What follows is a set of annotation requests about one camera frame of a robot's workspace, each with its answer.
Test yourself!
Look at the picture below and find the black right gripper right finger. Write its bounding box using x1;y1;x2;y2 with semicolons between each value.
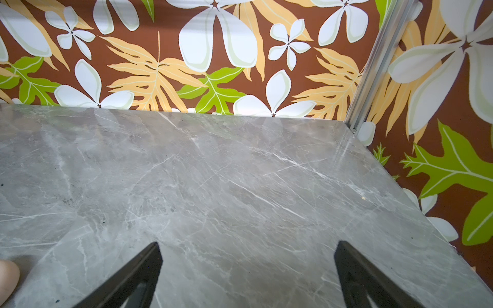
334;241;422;307

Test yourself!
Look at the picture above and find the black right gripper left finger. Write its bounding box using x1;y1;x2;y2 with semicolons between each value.
75;242;163;307

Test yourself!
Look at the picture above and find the aluminium frame post right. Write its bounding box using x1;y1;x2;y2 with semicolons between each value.
344;0;416;133

